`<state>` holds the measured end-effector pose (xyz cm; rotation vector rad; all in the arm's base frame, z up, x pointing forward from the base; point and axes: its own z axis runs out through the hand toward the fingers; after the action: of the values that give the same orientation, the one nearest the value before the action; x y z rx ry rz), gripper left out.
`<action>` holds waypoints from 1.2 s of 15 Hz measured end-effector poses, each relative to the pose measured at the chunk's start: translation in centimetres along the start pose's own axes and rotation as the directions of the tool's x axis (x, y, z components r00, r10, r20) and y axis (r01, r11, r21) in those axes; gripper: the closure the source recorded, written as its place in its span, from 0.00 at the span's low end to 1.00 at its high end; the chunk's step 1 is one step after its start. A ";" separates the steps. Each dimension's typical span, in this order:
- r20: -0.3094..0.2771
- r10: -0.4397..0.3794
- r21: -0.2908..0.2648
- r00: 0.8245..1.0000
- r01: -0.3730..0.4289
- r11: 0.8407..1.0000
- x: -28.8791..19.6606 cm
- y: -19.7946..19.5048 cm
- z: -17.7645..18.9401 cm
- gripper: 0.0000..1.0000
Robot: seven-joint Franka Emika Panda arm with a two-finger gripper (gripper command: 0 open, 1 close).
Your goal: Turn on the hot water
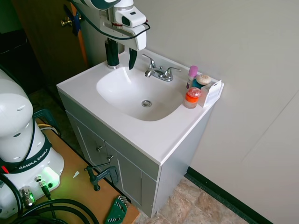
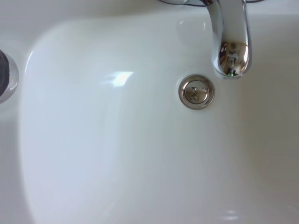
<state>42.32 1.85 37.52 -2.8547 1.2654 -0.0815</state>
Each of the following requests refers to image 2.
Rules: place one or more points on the chrome sink drain stopper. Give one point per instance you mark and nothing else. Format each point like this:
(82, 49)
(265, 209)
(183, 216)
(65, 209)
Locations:
(197, 91)

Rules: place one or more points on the white ceramic sink basin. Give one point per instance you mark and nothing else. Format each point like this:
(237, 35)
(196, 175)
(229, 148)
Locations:
(98, 140)

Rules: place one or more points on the chrome faucet spout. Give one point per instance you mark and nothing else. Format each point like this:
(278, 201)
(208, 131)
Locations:
(231, 35)

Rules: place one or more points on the clear glass cup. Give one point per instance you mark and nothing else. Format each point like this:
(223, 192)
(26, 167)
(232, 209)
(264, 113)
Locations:
(5, 74)

